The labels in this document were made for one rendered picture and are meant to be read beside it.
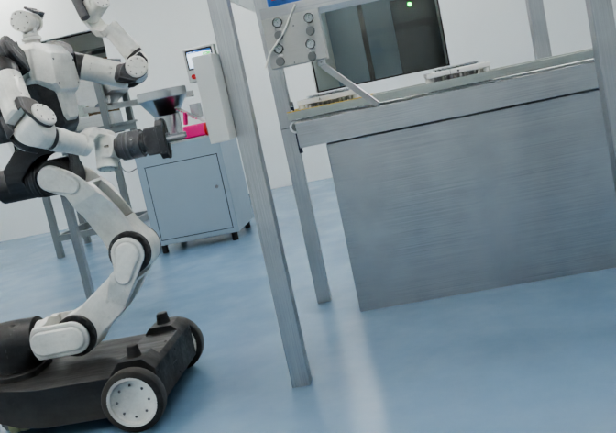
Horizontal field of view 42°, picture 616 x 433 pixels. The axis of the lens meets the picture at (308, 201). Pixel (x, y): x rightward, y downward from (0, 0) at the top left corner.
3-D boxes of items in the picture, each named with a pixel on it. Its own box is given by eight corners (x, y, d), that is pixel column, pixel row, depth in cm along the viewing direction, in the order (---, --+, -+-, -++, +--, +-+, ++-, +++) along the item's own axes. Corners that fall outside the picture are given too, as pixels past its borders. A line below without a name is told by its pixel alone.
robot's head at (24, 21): (14, 40, 258) (7, 12, 257) (27, 41, 268) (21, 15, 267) (33, 36, 257) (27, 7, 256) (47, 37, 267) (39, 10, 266)
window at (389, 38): (316, 94, 823) (292, -20, 808) (316, 94, 824) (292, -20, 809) (451, 66, 803) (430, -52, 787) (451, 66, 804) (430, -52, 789)
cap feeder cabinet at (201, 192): (156, 255, 572) (130, 150, 562) (178, 238, 628) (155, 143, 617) (241, 239, 563) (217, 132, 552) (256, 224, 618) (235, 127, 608)
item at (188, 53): (200, 135, 593) (181, 49, 584) (203, 133, 603) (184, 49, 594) (230, 128, 589) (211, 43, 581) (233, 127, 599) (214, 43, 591)
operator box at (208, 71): (210, 144, 240) (191, 57, 236) (222, 139, 256) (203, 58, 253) (230, 140, 239) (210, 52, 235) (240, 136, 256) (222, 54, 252)
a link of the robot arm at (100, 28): (97, -6, 289) (123, 23, 291) (87, 9, 295) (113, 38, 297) (85, 0, 284) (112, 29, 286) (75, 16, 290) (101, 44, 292)
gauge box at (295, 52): (271, 70, 310) (260, 17, 307) (275, 70, 321) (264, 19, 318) (327, 57, 307) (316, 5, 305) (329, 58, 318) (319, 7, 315)
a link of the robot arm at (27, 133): (93, 143, 240) (38, 130, 224) (73, 165, 244) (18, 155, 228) (80, 116, 245) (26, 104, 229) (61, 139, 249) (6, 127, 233)
